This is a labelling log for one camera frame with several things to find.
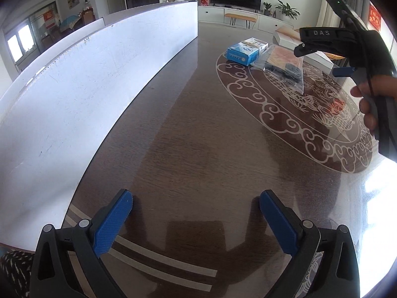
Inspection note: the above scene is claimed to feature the red wall hanging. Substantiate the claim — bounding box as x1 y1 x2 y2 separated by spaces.
369 3 381 32

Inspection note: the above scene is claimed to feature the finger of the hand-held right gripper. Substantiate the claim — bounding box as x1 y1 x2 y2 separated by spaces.
332 67 356 77
294 44 345 59

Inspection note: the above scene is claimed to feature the wooden bench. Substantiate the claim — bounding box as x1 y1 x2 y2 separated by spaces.
225 13 258 30

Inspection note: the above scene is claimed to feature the long white foam board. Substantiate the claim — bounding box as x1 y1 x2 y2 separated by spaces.
0 0 199 252

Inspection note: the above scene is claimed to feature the clear plastic bag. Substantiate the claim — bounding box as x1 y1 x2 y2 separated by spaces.
251 44 306 95

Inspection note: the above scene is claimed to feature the person's right hand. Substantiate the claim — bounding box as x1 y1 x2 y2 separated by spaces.
350 74 397 132

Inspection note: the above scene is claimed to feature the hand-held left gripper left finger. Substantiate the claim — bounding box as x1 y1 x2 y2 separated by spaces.
29 188 134 298

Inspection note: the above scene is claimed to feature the white television cabinet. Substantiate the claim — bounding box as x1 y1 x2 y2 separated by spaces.
198 4 295 33

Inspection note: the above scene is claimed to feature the covered standing air conditioner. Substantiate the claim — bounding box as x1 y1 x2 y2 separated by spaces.
316 0 345 28

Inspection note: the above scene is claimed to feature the red window sign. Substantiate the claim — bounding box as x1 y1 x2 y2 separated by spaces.
45 11 58 30

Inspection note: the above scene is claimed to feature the dark patterned cushion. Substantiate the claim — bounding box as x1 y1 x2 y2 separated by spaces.
0 250 33 298

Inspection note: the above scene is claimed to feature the blue box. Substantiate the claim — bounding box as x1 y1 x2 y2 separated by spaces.
226 42 259 67

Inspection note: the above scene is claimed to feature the white flat box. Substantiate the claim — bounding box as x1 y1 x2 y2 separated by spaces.
274 26 334 70

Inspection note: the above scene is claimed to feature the table with blue cloth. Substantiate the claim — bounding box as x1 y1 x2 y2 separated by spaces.
59 15 83 33

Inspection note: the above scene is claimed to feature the large leafy potted plant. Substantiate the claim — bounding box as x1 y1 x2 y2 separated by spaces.
275 0 301 19

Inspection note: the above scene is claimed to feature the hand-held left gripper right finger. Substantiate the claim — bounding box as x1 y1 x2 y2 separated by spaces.
259 189 362 298

